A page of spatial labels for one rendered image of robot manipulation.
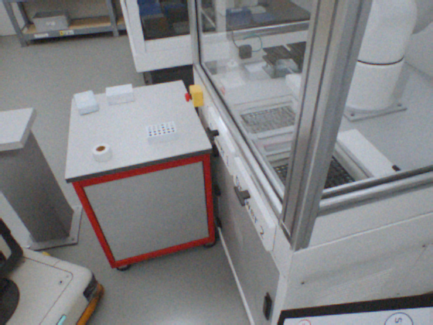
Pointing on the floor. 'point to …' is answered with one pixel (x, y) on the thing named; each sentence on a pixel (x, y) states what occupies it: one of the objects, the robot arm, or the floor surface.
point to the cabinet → (223, 200)
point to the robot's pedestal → (34, 185)
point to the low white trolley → (143, 176)
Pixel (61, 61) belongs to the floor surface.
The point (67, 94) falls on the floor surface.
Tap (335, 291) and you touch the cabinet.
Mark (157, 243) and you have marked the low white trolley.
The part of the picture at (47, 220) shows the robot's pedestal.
